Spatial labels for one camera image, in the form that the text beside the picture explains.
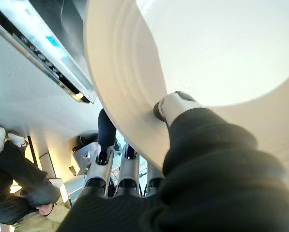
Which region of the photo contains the white plate beige underside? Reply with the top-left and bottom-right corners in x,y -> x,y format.
85,0 -> 289,194

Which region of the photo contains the person in dark trousers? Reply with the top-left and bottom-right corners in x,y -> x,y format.
0,127 -> 71,232

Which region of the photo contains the black and silver right hand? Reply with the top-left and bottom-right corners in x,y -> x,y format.
57,91 -> 289,232

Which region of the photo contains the open dishwasher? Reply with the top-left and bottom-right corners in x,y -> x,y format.
0,0 -> 104,136

